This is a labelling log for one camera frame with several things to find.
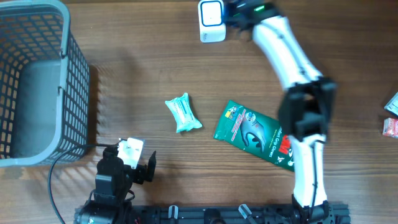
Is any light green tissue packet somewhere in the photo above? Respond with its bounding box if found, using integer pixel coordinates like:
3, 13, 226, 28
165, 93, 203, 133

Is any green 3M gloves packet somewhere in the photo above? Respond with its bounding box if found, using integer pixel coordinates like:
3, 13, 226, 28
213, 100, 294, 171

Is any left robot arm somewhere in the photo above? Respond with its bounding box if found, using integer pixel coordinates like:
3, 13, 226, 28
73, 146, 157, 224

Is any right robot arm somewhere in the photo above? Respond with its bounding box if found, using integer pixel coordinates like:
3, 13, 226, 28
223, 0, 336, 223

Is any white barcode scanner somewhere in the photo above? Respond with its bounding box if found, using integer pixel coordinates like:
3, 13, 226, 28
198, 0, 226, 43

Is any grey plastic shopping basket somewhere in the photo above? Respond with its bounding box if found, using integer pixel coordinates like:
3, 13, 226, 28
1, 1, 90, 167

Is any red small box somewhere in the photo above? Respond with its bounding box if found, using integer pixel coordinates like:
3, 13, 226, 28
382, 118, 398, 138

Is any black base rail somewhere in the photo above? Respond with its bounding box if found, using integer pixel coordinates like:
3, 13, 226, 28
73, 203, 351, 224

